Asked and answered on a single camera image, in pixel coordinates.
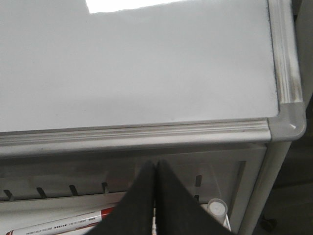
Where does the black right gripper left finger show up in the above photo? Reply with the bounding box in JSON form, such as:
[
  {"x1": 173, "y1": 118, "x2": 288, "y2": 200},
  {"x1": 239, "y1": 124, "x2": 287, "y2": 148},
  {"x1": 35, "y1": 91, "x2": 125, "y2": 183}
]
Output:
[{"x1": 87, "y1": 161, "x2": 155, "y2": 235}]

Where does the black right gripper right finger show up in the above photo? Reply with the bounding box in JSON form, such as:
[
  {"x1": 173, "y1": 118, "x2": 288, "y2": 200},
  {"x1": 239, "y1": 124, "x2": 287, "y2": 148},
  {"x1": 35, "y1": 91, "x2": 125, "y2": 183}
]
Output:
[{"x1": 155, "y1": 160, "x2": 233, "y2": 235}]

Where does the red capped whiteboard marker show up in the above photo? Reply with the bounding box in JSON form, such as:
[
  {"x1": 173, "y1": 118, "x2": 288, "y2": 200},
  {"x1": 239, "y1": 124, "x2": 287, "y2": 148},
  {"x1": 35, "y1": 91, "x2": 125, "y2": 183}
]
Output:
[{"x1": 6, "y1": 207, "x2": 114, "y2": 235}]

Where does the white cylindrical marker end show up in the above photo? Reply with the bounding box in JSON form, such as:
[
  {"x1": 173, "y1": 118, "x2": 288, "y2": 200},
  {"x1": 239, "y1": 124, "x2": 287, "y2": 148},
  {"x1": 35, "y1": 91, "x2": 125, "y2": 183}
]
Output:
[{"x1": 207, "y1": 198, "x2": 228, "y2": 225}]

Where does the white whiteboard with aluminium frame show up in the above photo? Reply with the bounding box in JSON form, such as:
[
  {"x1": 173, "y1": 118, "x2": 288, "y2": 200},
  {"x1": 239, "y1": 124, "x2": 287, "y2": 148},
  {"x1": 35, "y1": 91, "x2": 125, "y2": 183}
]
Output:
[{"x1": 0, "y1": 0, "x2": 306, "y2": 159}]

